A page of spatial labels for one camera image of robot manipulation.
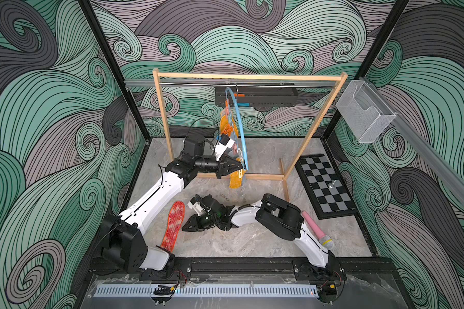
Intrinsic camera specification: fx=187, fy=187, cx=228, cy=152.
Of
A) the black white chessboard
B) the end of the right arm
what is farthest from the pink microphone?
the end of the right arm

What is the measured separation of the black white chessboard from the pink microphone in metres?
0.06

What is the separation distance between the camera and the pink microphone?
2.54ft

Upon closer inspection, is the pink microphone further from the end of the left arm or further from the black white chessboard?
the end of the left arm

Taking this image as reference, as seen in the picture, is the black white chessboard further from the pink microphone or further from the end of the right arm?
the end of the right arm

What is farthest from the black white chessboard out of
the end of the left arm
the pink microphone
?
the end of the left arm

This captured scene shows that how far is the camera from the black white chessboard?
879mm
